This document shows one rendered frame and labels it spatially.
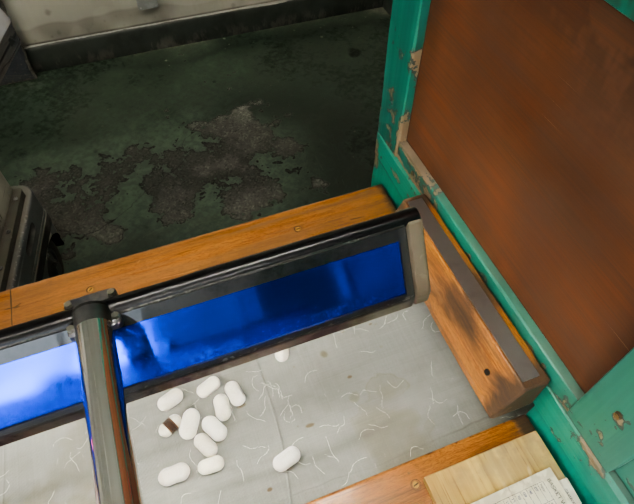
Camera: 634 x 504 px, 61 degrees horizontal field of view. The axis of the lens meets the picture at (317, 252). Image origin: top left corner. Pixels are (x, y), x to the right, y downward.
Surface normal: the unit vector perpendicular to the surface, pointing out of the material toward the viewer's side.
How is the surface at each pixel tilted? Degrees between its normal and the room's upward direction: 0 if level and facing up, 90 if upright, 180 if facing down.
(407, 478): 0
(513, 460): 0
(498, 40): 90
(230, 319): 58
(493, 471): 0
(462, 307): 66
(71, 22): 88
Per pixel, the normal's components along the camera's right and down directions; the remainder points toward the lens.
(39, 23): 0.33, 0.74
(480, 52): -0.93, 0.29
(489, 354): -0.85, 0.01
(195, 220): 0.00, -0.59
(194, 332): 0.30, 0.32
